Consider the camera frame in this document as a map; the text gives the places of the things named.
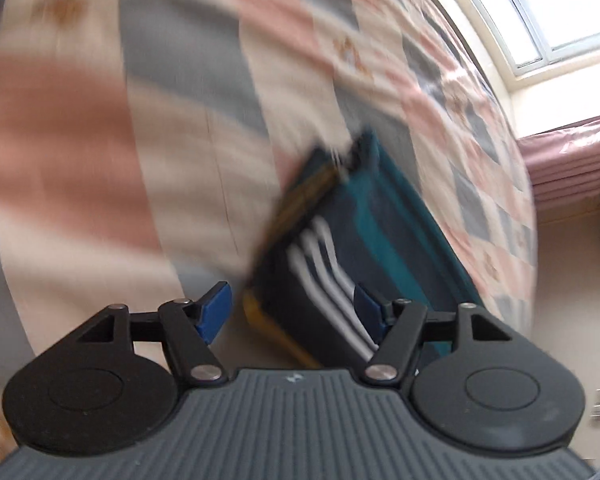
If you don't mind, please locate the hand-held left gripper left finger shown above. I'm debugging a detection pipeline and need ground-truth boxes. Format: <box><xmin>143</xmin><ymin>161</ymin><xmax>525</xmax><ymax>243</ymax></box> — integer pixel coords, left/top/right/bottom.
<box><xmin>74</xmin><ymin>281</ymin><xmax>232</xmax><ymax>388</ymax></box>

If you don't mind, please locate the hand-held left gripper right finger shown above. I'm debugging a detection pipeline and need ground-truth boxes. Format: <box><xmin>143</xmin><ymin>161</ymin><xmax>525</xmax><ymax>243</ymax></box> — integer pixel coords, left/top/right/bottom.
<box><xmin>354</xmin><ymin>284</ymin><xmax>518</xmax><ymax>388</ymax></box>

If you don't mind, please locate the navy white-striped garment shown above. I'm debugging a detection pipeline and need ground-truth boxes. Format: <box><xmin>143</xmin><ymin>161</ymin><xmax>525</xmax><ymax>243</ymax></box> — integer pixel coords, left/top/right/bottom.
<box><xmin>250</xmin><ymin>210</ymin><xmax>381</xmax><ymax>367</ymax></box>

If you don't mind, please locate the teal garment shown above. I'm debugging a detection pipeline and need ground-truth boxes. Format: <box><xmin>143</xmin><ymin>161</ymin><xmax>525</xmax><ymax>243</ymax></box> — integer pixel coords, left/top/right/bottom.
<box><xmin>300</xmin><ymin>129</ymin><xmax>487</xmax><ymax>361</ymax></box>

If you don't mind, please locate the patchwork bedspread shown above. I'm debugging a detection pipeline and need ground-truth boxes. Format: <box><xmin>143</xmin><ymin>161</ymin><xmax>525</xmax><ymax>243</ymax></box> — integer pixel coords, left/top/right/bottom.
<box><xmin>0</xmin><ymin>0</ymin><xmax>540</xmax><ymax>356</ymax></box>

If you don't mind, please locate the pink pleated curtain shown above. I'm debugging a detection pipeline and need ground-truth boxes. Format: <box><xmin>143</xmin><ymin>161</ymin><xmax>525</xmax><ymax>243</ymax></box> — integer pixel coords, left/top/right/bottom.
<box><xmin>516</xmin><ymin>114</ymin><xmax>600</xmax><ymax>217</ymax></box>

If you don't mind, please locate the window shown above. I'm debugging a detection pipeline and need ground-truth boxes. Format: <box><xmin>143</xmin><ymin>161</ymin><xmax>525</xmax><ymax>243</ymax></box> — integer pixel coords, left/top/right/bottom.
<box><xmin>449</xmin><ymin>0</ymin><xmax>600</xmax><ymax>80</ymax></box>

